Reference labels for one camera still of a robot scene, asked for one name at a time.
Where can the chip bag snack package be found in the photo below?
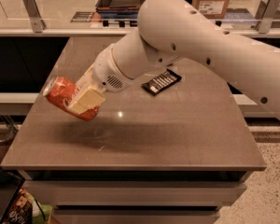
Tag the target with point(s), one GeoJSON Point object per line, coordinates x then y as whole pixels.
{"type": "Point", "coordinates": [21, 211]}

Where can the black snack bar wrapper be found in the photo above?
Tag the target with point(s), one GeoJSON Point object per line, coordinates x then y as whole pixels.
{"type": "Point", "coordinates": [161, 82]}

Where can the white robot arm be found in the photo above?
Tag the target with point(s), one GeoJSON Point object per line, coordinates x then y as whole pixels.
{"type": "Point", "coordinates": [168, 30]}

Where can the grey table drawer cabinet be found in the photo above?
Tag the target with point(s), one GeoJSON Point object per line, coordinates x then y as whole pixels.
{"type": "Point", "coordinates": [136, 202]}

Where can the metal glass bracket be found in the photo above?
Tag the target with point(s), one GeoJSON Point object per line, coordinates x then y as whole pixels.
{"type": "Point", "coordinates": [37, 23]}
{"type": "Point", "coordinates": [268, 15]}

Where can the red coke can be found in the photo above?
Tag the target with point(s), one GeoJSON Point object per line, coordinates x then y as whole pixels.
{"type": "Point", "coordinates": [60, 91]}

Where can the right metal glass bracket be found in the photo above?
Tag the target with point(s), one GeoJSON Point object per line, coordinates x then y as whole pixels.
{"type": "Point", "coordinates": [268, 15]}

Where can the left metal glass bracket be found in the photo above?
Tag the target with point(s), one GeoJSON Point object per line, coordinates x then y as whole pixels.
{"type": "Point", "coordinates": [37, 23]}

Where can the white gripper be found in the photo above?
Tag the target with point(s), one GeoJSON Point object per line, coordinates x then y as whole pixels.
{"type": "Point", "coordinates": [106, 70]}

